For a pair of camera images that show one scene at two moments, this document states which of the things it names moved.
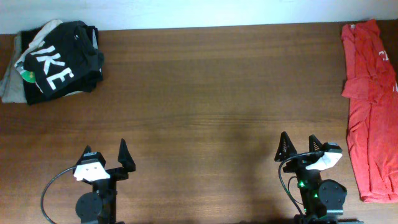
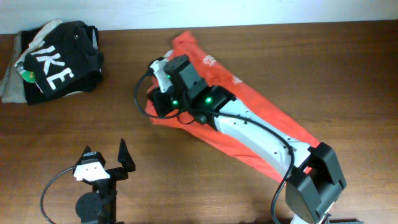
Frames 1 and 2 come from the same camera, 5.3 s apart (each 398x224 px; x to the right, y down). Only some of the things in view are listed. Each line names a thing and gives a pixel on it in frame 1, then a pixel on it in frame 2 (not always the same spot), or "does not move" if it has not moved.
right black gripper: [299, 162] → [161, 106]
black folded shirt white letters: [69, 60] does not move
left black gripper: [127, 163] does not move
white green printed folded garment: [28, 76] does not move
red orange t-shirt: [370, 89] → [217, 72]
